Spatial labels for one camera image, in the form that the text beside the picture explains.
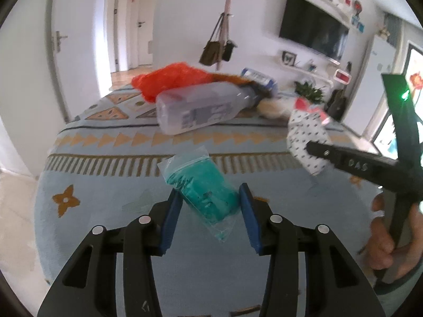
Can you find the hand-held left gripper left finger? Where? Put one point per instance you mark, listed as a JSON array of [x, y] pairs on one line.
[[172, 218]]

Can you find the teal plastic zip bag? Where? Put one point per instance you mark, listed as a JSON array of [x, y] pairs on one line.
[[203, 188]]

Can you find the clear plastic bottle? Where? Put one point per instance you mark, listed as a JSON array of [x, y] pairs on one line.
[[198, 107]]

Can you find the blue and white packet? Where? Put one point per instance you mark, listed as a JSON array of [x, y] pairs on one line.
[[259, 77]]

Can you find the white refrigerator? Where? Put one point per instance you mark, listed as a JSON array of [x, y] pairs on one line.
[[376, 82]]

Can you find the balcony glass door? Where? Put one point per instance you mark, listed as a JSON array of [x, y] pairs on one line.
[[414, 79]]

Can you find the black wall television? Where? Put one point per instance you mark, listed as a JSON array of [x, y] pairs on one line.
[[312, 26]]

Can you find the small black handbag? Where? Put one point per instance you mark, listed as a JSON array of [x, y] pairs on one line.
[[228, 50]]

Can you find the green potted plant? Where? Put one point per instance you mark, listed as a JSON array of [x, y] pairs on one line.
[[310, 91]]

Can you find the white and red box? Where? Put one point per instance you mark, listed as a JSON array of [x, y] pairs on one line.
[[342, 76]]

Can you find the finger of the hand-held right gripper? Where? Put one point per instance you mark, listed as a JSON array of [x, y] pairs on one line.
[[358, 165]]

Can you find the black picture frame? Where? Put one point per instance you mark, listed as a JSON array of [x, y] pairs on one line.
[[288, 58]]

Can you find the beige crumpled paper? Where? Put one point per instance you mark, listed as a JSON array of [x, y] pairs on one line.
[[274, 109]]

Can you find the olive handbag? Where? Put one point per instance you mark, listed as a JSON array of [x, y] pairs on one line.
[[210, 52]]

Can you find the white inner door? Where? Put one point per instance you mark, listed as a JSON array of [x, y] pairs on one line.
[[144, 23]]

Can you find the black floor bag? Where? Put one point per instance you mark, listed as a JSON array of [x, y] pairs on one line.
[[337, 105]]

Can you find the orange plastic bag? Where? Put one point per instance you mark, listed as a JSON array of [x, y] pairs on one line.
[[165, 77]]

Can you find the pink coat rack pole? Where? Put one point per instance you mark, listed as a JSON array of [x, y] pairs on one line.
[[228, 3]]

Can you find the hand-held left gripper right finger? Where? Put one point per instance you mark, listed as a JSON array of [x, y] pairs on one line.
[[248, 213]]

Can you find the white dotted paper bag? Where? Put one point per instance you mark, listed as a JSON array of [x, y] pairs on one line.
[[305, 138]]

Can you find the person's right hand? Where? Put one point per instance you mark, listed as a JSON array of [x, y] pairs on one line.
[[380, 237]]

